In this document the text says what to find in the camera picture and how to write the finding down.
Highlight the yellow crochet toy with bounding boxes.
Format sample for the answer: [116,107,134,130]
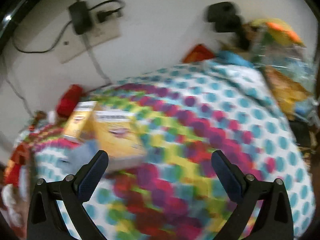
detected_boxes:
[248,18,305,47]

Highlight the small white sock ball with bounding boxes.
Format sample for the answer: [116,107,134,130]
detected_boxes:
[47,111,57,125]

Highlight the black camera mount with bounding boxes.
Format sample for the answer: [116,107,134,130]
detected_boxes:
[204,2,250,50]

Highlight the brown candy wrappers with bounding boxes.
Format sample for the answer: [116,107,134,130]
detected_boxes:
[28,111,47,132]

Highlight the yellow toothpaste box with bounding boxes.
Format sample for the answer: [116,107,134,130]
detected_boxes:
[62,101,98,143]
[94,110,146,173]

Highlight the yellow snack packet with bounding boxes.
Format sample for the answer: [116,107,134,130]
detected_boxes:
[264,66,311,120]

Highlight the red orange plush toy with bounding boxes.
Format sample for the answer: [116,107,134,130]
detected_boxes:
[4,143,30,187]

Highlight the white wall socket plate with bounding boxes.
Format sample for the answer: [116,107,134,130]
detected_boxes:
[54,9,120,64]

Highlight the black power adapter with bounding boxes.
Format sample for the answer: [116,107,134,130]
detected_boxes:
[68,0,93,35]

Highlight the red packet by wall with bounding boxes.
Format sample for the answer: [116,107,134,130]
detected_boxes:
[181,44,216,63]

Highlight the polka dot bed sheet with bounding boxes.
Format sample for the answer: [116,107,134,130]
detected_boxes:
[15,51,316,240]

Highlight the red round tray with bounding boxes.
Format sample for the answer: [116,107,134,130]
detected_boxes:
[1,141,33,239]

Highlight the clear plastic bag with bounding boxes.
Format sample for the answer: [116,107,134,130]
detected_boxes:
[250,25,316,94]

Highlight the grey wall cable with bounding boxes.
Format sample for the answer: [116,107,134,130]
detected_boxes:
[82,33,112,86]

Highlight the black power cable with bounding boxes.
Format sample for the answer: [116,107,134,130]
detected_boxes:
[11,0,126,54]

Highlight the red knitted sock ball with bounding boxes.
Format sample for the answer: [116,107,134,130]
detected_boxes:
[56,85,83,118]

